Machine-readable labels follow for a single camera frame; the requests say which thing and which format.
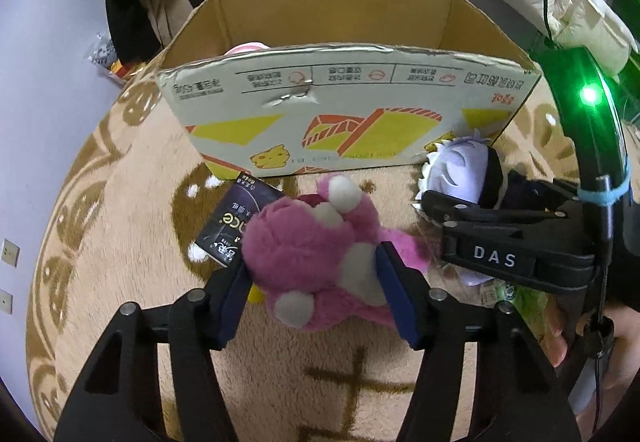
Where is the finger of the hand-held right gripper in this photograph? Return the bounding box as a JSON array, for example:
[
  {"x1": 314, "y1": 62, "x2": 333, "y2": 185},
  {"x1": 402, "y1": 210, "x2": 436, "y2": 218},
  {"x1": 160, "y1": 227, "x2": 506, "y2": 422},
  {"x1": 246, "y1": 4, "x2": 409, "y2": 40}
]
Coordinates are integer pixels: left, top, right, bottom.
[
  {"x1": 412, "y1": 179, "x2": 583, "y2": 226},
  {"x1": 440, "y1": 209, "x2": 609, "y2": 295}
]

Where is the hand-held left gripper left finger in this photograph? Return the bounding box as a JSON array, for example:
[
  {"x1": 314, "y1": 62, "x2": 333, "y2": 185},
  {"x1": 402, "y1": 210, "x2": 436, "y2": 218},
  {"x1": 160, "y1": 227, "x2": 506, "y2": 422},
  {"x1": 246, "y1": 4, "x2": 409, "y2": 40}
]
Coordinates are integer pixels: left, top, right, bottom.
[{"x1": 52, "y1": 264, "x2": 256, "y2": 442}]

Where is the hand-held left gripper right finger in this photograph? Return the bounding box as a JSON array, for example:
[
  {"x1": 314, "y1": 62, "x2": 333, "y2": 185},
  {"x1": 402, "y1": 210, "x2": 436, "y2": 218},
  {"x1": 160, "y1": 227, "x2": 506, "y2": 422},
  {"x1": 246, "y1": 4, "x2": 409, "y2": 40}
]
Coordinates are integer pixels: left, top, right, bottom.
[{"x1": 375, "y1": 242, "x2": 583, "y2": 442}]

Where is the purple white plush doll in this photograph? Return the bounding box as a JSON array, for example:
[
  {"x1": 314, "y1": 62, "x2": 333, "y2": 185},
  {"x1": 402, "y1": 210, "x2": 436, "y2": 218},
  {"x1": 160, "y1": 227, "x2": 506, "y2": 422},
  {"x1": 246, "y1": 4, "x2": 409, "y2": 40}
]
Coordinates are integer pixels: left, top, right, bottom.
[{"x1": 417, "y1": 129, "x2": 538, "y2": 290}]

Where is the pink plush bear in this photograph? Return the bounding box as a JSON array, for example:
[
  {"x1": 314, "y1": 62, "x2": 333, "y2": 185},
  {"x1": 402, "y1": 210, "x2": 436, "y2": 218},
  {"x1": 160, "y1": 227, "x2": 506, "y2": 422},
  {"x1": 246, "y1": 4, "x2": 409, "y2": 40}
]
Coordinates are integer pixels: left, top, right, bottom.
[{"x1": 241, "y1": 174, "x2": 431, "y2": 333}]

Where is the dark glossy packet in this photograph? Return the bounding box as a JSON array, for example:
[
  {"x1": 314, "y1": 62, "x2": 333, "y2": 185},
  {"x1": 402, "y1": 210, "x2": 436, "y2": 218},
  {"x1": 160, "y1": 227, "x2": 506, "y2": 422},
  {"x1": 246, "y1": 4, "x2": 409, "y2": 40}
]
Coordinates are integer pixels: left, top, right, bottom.
[{"x1": 195, "y1": 171, "x2": 286, "y2": 270}]

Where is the printed cardboard box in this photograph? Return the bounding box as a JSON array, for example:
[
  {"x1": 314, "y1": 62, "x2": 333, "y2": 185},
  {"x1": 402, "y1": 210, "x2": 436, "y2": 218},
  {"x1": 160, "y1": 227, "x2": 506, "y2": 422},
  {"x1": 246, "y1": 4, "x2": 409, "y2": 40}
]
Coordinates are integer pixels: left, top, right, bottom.
[{"x1": 155, "y1": 0, "x2": 543, "y2": 180}]

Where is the person's right hand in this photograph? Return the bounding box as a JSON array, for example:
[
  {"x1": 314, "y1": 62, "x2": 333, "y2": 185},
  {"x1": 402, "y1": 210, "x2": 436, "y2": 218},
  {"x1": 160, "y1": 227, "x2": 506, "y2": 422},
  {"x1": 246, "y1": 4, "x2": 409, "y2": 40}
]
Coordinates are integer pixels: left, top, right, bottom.
[{"x1": 545, "y1": 304, "x2": 640, "y2": 405}]

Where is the cream cushion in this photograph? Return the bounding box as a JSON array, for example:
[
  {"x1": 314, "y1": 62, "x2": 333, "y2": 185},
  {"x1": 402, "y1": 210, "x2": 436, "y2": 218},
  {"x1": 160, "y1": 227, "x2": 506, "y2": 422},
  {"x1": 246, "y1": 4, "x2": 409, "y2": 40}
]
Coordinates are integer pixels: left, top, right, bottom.
[{"x1": 555, "y1": 0, "x2": 638, "y2": 78}]

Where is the beige patterned blanket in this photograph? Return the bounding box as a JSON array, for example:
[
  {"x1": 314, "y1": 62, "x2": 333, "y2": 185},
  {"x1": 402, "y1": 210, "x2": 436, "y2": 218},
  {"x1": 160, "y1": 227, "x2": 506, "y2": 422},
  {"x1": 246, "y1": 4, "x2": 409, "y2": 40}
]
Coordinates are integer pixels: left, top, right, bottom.
[{"x1": 25, "y1": 57, "x2": 601, "y2": 442}]

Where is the pink round item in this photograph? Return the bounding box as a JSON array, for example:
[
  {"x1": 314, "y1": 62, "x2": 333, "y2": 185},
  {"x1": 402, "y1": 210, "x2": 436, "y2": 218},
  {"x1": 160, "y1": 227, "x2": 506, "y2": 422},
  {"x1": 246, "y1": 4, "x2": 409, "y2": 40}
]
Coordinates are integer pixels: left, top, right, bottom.
[{"x1": 222, "y1": 42, "x2": 271, "y2": 57}]

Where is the plastic bag of toys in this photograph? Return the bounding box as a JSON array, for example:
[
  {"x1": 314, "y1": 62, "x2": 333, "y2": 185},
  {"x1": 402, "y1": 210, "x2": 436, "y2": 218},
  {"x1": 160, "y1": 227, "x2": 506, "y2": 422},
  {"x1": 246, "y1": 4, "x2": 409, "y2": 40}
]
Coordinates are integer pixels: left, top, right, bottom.
[{"x1": 90, "y1": 32, "x2": 126, "y2": 83}]

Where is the black hanging garment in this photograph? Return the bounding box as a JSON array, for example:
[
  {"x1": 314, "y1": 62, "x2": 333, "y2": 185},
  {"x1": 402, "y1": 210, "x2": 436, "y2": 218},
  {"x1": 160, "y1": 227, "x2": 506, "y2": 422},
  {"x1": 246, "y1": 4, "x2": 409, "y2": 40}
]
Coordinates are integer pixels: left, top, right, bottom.
[{"x1": 102, "y1": 0, "x2": 161, "y2": 63}]

